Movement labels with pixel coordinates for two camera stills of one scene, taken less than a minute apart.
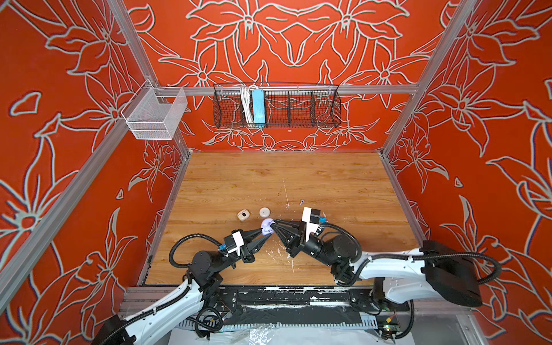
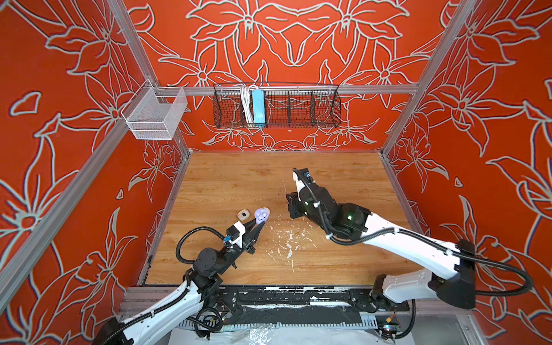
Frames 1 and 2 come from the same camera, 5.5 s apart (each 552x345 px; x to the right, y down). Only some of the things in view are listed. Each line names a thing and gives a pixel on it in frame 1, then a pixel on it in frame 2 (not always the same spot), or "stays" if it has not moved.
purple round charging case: [266, 227] to [261, 215]
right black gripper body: [319, 251] to [297, 208]
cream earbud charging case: [244, 214] stays
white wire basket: [154, 113] stays
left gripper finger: [249, 235] to [249, 226]
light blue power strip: [259, 108] stays
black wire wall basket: [287, 105] stays
